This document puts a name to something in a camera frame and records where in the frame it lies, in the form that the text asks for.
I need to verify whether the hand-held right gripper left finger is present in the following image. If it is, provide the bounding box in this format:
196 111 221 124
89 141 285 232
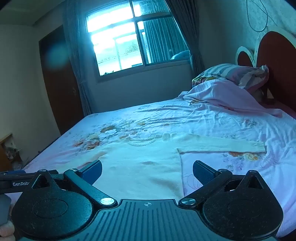
31 159 118 208

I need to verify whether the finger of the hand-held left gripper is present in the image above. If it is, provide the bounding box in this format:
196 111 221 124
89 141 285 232
5 170 59 178

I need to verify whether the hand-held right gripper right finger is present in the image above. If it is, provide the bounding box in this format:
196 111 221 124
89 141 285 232
179 160 265 207

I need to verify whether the white knitted sweater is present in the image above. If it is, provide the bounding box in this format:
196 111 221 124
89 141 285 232
76 133 266 202

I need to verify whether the person's left hand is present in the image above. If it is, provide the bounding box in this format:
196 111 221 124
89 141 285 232
0 220 15 239

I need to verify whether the wooden nightstand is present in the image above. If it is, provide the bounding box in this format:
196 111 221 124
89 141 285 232
0 133 24 172

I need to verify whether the bed with floral sheet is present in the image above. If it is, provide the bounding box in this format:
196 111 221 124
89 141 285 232
22 98 296 239

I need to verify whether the pink blanket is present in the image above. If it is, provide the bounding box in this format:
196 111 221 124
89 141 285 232
178 80 284 117

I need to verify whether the dark wooden door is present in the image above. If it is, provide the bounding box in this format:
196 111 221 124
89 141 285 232
38 24 85 136

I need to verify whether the striped pillow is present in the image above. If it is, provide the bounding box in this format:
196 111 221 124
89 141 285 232
192 64 270 90

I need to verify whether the window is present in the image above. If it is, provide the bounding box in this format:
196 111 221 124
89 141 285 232
85 0 192 78

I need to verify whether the red and white headboard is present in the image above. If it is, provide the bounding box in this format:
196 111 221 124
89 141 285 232
235 27 296 112

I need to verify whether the thin wall cable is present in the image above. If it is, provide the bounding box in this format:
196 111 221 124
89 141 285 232
245 0 278 33

